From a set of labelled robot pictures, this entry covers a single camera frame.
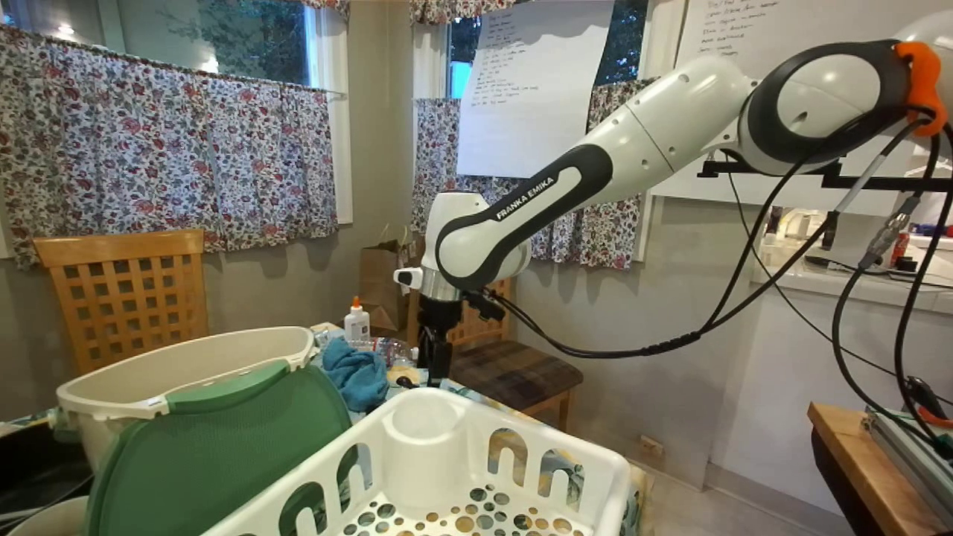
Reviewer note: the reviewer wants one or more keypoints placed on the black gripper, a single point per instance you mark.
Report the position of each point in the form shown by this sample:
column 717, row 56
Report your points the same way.
column 435, row 322

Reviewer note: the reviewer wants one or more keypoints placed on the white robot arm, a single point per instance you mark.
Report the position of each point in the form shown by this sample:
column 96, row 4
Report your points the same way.
column 805, row 114

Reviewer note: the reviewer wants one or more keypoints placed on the white plastic dish rack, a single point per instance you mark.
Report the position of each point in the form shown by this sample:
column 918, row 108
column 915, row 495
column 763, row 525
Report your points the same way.
column 336, row 493

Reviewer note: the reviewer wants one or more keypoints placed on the plaid cushion wooden chair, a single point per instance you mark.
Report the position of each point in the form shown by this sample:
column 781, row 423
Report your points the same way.
column 492, row 362

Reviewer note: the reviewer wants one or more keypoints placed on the brown paper bag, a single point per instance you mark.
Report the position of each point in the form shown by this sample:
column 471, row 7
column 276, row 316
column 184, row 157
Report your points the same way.
column 382, row 295

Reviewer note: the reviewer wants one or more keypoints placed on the blue cloth towel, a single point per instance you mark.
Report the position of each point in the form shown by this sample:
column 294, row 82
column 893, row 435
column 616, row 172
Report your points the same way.
column 358, row 376

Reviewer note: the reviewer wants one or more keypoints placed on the small glue bottle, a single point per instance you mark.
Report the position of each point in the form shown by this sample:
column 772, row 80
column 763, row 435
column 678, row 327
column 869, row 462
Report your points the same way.
column 358, row 327

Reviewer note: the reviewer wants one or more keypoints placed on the white paper sheet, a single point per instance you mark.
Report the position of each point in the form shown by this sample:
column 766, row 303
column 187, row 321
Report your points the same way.
column 528, row 88

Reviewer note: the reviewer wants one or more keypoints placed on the wooden lattice chair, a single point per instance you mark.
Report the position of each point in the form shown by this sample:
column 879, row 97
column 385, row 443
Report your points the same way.
column 126, row 294

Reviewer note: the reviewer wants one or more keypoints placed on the white plastic bucket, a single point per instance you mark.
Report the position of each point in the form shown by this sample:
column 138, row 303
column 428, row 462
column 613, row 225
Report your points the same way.
column 141, row 388

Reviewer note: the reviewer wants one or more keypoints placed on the floral window curtain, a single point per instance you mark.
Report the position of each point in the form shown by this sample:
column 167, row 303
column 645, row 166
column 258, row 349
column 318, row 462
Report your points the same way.
column 99, row 144

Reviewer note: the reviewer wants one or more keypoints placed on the wooden side table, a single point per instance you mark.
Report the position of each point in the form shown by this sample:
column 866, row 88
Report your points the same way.
column 869, row 483

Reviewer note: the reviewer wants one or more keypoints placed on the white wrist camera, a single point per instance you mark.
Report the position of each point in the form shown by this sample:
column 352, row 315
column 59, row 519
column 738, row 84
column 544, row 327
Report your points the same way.
column 409, row 279

